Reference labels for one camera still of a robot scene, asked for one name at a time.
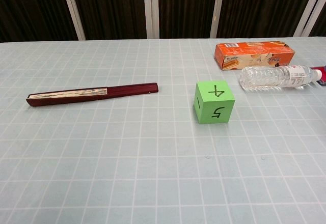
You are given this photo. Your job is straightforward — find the green numbered cube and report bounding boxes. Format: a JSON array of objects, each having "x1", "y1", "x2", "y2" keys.
[{"x1": 194, "y1": 80, "x2": 235, "y2": 125}]

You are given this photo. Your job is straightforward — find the clear plastic water bottle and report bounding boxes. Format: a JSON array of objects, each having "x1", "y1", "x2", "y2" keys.
[{"x1": 239, "y1": 65, "x2": 323, "y2": 92}]

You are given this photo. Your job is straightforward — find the dark red folded fan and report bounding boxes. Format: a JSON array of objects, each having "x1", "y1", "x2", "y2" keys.
[{"x1": 26, "y1": 82, "x2": 159, "y2": 107}]

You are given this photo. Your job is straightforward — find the orange carton box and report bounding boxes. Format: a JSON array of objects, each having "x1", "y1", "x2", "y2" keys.
[{"x1": 214, "y1": 41, "x2": 295, "y2": 71}]

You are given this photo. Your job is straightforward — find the white partition frame post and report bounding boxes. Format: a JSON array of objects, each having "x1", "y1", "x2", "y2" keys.
[
  {"x1": 292, "y1": 0, "x2": 326, "y2": 37},
  {"x1": 210, "y1": 0, "x2": 226, "y2": 38},
  {"x1": 60, "y1": 0, "x2": 86, "y2": 41},
  {"x1": 142, "y1": 0, "x2": 160, "y2": 39}
]

